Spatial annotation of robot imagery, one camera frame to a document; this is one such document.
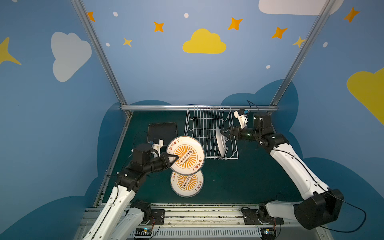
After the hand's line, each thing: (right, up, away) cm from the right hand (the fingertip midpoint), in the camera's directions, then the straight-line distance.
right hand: (226, 129), depth 75 cm
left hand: (-25, -13, -5) cm, 28 cm away
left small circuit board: (-42, -51, -2) cm, 67 cm away
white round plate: (-21, -33, +8) cm, 40 cm away
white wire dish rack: (-12, +3, +36) cm, 38 cm away
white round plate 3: (0, -7, +13) cm, 15 cm away
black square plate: (-36, -2, +31) cm, 48 cm away
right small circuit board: (+20, -52, -2) cm, 56 cm away
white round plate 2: (-18, -12, -1) cm, 22 cm away
